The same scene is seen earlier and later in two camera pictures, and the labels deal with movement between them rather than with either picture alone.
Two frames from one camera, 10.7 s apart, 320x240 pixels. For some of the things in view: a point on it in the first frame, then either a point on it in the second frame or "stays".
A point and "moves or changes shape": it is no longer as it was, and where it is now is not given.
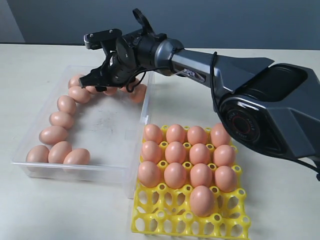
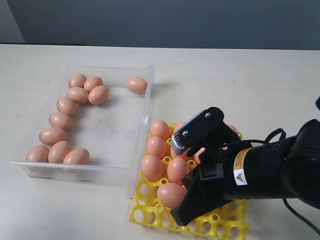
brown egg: x=80 y=94 stays
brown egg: x=66 y=103 stays
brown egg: x=153 y=133 → x=160 y=128
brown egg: x=111 y=90 → x=98 y=95
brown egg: x=151 y=151 → x=157 y=146
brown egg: x=74 y=81 stays
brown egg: x=149 y=174 moves or changes shape
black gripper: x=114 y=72 → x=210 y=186
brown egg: x=138 y=94 → x=171 y=195
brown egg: x=123 y=89 → x=137 y=84
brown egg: x=62 y=119 stays
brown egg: x=58 y=151 stays
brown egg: x=175 y=132 moves or changes shape
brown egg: x=220 y=135 moves or changes shape
